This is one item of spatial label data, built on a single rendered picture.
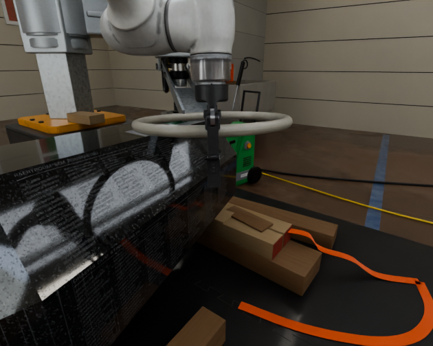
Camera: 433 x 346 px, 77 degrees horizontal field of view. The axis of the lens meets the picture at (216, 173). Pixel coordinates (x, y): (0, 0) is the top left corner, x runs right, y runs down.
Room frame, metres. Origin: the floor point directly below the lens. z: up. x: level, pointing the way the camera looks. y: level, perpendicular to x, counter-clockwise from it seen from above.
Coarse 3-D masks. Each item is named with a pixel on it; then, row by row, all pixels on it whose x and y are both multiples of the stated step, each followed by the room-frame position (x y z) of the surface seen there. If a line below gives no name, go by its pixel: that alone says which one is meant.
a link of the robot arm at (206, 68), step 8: (192, 56) 0.61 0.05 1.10; (200, 56) 0.60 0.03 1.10; (208, 56) 0.59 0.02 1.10; (216, 56) 0.59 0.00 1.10; (224, 56) 0.60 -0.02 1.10; (192, 64) 0.61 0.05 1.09; (200, 64) 0.60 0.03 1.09; (208, 64) 0.59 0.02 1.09; (216, 64) 0.59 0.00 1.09; (224, 64) 0.60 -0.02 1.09; (192, 72) 0.61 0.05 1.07; (200, 72) 0.60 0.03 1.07; (208, 72) 0.59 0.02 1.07; (216, 72) 0.59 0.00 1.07; (224, 72) 0.60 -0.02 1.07; (192, 80) 0.62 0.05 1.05; (200, 80) 0.60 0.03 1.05; (208, 80) 0.59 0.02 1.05; (216, 80) 0.59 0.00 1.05; (224, 80) 0.60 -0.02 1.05
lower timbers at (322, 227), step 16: (256, 208) 1.74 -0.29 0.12; (272, 208) 1.74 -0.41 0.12; (304, 224) 1.52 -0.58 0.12; (320, 224) 1.52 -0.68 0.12; (336, 224) 1.52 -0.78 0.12; (208, 240) 1.41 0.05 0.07; (224, 240) 1.33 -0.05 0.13; (304, 240) 1.47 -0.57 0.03; (320, 240) 1.42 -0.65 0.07; (240, 256) 1.26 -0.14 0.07; (256, 256) 1.19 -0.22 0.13; (288, 256) 1.18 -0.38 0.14; (304, 256) 1.18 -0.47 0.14; (320, 256) 1.19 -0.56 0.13; (256, 272) 1.19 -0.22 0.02; (272, 272) 1.13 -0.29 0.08; (288, 272) 1.08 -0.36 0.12; (304, 272) 1.06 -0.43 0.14; (288, 288) 1.07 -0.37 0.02; (304, 288) 1.04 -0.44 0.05
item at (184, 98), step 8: (168, 80) 1.39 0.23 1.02; (176, 88) 1.39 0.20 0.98; (184, 88) 1.40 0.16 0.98; (192, 88) 1.39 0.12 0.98; (176, 96) 1.17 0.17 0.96; (184, 96) 1.29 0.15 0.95; (192, 96) 1.30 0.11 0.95; (176, 104) 1.18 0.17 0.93; (184, 104) 1.20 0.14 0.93; (192, 104) 1.21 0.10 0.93; (200, 104) 1.22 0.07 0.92; (184, 112) 1.05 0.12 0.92; (192, 112) 1.13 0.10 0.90; (192, 120) 1.07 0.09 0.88; (200, 120) 1.07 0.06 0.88
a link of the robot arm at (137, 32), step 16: (112, 0) 0.57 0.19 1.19; (128, 0) 0.57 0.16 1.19; (144, 0) 0.60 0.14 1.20; (160, 0) 0.64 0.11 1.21; (112, 16) 0.60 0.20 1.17; (128, 16) 0.59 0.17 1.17; (144, 16) 0.59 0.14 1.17; (160, 16) 0.61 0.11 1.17; (112, 32) 0.64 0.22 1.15; (128, 32) 0.60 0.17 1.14; (144, 32) 0.60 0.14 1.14; (160, 32) 0.62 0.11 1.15; (112, 48) 0.68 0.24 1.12; (128, 48) 0.65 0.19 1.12; (144, 48) 0.64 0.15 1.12; (160, 48) 0.64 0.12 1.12
